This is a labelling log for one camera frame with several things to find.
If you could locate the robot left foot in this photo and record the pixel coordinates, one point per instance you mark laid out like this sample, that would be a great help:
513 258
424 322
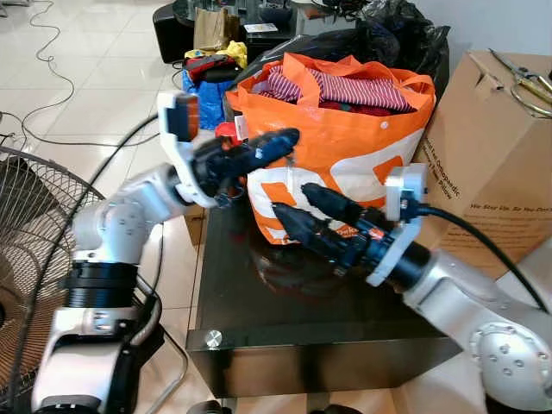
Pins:
211 407

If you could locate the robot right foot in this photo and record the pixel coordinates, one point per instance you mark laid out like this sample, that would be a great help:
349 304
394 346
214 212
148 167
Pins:
336 409

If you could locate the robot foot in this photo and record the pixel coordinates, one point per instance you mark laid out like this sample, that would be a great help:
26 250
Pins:
211 407
336 409

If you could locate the brown cardboard box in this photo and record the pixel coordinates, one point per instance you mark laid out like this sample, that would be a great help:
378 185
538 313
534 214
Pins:
496 164

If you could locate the red and black pouch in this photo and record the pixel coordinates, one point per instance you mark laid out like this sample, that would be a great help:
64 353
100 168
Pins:
211 67

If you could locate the orange and white tote bag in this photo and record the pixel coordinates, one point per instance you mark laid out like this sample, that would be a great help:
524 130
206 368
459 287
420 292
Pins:
362 147

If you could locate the white bottle with red cap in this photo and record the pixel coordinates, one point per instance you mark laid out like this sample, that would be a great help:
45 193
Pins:
228 131

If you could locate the red white striped cloth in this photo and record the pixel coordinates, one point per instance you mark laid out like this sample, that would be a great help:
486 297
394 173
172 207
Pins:
354 88

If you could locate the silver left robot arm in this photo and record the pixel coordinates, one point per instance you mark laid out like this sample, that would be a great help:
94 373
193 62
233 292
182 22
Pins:
112 233

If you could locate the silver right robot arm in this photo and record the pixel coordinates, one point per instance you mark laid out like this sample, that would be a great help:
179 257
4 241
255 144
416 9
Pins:
492 328

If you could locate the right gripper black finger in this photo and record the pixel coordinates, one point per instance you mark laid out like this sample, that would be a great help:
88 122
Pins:
338 205
306 231

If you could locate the black stool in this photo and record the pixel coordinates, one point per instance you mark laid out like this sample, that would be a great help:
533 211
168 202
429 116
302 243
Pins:
172 33

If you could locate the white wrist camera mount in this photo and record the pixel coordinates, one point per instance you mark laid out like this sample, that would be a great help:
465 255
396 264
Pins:
398 216
181 147

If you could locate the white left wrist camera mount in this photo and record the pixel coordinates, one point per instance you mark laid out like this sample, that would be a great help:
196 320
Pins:
181 147

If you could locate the brown paper bag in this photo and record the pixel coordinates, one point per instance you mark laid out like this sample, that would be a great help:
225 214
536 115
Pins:
216 28

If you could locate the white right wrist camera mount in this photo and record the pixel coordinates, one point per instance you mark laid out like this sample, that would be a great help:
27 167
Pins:
398 216

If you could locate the blue plastic bag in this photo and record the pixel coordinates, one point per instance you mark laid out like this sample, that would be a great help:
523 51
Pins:
205 99

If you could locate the black glass table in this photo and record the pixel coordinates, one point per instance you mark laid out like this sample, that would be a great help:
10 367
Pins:
293 328

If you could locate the black plastic rubbish bag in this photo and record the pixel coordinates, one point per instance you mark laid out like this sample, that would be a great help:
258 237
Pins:
397 34

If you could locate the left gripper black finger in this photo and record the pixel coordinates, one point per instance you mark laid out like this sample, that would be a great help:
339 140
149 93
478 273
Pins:
259 166
274 142

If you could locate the yellow cloth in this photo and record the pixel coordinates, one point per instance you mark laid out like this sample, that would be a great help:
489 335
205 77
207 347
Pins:
235 53

